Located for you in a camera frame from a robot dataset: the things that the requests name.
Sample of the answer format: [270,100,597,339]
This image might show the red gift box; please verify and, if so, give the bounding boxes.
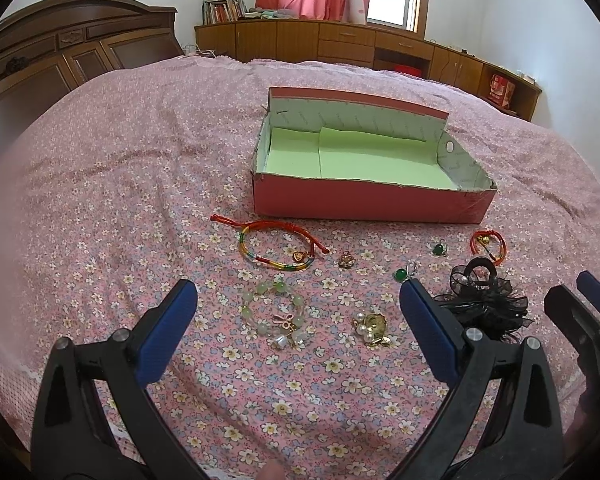
[488,73,516,108]

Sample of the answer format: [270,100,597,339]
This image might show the green bead bracelet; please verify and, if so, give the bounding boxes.
[239,280,312,351]

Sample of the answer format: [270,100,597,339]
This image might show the red item in cabinet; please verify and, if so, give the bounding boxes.
[393,64,422,78]

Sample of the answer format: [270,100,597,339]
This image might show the row of books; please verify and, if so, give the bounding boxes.
[202,0,248,25]

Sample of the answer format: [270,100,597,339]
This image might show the green stone pendant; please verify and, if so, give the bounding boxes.
[392,260,419,283]

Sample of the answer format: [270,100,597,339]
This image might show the pearl gold brooch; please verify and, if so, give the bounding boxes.
[352,312,391,347]

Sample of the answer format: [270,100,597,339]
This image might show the red cord bell bracelet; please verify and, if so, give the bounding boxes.
[469,228,508,268]

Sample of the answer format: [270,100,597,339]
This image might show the red multicolour cord bracelet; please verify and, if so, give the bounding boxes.
[210,213,330,272]

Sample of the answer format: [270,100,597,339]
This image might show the green felt box liner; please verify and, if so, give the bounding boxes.
[263,128,457,190]

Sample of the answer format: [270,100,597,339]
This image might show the red cardboard box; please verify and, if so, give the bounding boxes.
[251,87,498,224]

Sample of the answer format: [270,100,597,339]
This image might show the pink floral bedspread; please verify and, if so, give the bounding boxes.
[0,56,600,479]

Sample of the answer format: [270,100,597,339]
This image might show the small gold pendant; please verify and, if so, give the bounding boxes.
[338,250,355,270]

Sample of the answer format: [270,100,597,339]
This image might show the long wooden cabinet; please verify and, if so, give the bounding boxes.
[194,20,542,122]

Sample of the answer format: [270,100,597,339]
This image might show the black feather hair accessory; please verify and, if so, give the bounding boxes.
[434,257,533,342]

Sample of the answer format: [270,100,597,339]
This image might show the dark wooden headboard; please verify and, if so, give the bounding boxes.
[0,0,183,156]

